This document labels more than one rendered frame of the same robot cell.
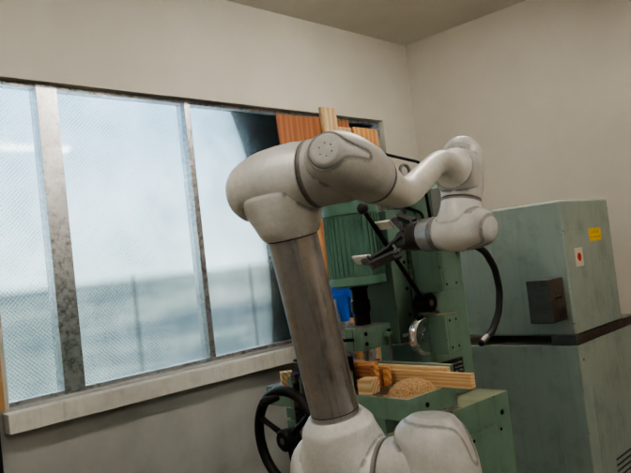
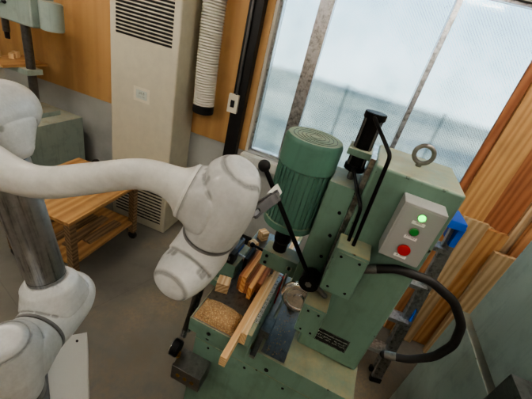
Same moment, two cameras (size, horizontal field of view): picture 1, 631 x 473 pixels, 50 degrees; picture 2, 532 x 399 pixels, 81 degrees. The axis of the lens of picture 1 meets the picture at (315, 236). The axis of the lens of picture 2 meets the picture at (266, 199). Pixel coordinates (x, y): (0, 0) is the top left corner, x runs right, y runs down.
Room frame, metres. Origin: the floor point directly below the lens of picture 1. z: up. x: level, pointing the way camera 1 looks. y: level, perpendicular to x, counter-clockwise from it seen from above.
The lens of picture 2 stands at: (1.54, -0.82, 1.76)
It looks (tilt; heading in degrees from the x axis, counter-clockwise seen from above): 29 degrees down; 57
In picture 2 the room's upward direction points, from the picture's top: 15 degrees clockwise
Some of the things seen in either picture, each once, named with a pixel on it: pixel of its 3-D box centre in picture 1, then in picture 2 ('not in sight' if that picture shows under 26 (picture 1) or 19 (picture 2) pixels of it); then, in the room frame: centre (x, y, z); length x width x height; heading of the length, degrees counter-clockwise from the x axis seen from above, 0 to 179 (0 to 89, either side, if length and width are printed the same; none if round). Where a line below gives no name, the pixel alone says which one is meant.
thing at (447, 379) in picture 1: (395, 375); (258, 298); (2.03, -0.19, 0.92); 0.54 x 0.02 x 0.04; 43
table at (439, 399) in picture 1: (344, 398); (243, 275); (2.04, -0.03, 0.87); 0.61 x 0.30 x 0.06; 43
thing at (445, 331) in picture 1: (442, 332); (312, 311); (2.12, -0.36, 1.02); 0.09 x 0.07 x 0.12; 43
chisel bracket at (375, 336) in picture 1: (369, 339); (280, 260); (2.12, -0.13, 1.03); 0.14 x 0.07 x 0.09; 133
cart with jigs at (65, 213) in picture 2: not in sight; (76, 210); (1.40, 1.29, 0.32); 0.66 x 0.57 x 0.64; 47
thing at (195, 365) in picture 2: not in sight; (190, 370); (1.82, -0.19, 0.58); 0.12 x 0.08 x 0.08; 133
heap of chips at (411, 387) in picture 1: (410, 385); (219, 312); (1.87, -0.21, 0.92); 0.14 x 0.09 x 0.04; 133
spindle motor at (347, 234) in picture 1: (352, 236); (301, 182); (2.11, -0.12, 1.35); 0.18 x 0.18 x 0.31
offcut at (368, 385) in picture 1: (368, 385); (223, 284); (1.92, -0.10, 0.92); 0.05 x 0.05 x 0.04; 56
